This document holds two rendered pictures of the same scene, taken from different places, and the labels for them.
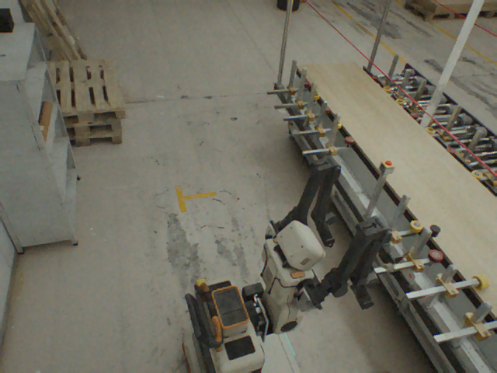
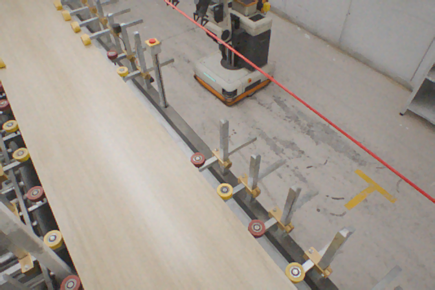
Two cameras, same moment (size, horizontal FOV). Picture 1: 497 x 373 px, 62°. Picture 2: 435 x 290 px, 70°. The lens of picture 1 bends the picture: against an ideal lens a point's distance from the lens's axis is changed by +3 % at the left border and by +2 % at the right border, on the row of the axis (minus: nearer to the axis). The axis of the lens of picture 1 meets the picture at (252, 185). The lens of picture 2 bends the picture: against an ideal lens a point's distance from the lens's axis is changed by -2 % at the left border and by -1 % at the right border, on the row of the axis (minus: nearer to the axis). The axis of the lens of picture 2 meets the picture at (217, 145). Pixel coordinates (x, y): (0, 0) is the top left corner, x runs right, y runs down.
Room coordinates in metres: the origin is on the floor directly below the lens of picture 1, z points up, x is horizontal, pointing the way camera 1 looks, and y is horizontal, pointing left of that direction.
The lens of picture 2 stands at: (3.93, -0.93, 2.25)
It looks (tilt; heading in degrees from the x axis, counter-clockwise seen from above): 49 degrees down; 166
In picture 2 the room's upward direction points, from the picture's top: 1 degrees counter-clockwise
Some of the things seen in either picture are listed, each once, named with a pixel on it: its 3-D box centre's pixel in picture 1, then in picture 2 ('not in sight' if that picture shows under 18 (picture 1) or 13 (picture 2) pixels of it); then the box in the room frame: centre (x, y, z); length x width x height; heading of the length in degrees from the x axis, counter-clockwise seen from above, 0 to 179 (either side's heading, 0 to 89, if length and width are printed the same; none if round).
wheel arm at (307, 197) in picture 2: (305, 116); (285, 212); (3.28, -0.42, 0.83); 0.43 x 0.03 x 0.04; 110
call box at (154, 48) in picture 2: (386, 167); (153, 47); (2.17, -0.88, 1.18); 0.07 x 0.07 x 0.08; 20
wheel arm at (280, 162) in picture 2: (315, 132); (254, 179); (3.04, -0.51, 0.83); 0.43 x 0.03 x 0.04; 110
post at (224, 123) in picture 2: (331, 137); (224, 149); (2.86, -0.63, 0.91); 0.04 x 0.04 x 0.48; 20
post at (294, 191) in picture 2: (310, 106); (287, 214); (3.33, -0.45, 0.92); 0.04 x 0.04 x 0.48; 20
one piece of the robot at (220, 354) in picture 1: (231, 336); (241, 33); (1.18, 0.03, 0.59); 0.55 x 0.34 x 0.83; 24
